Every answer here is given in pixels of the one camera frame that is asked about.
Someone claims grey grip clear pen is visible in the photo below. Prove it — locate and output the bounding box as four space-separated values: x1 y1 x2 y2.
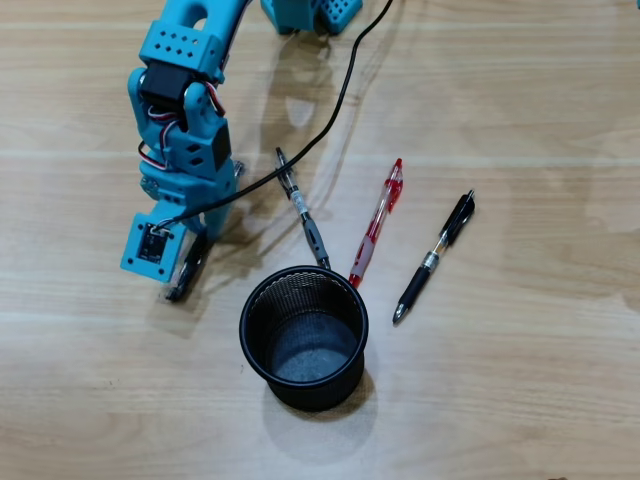
274 146 332 271

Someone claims thin clear black capped pen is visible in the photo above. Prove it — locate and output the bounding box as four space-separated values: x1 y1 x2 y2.
166 232 210 304

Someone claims black camera cable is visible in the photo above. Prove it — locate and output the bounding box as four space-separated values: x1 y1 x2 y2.
152 0 396 236

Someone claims red white black servo wire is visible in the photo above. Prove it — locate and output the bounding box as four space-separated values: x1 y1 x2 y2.
137 82 229 174

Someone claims red clear pen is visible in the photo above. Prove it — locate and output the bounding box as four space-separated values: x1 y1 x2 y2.
348 157 405 289

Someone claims black mesh pen holder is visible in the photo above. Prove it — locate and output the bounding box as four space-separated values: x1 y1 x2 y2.
238 264 370 413

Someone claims black grip silver band pen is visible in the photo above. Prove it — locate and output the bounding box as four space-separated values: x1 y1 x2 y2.
392 188 477 325

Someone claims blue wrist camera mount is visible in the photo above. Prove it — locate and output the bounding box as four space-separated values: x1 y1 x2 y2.
119 212 187 286

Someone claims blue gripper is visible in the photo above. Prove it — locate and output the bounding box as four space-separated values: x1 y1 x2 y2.
138 159 237 243

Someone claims blue robot arm base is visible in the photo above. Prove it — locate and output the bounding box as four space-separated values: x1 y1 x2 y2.
259 0 365 36

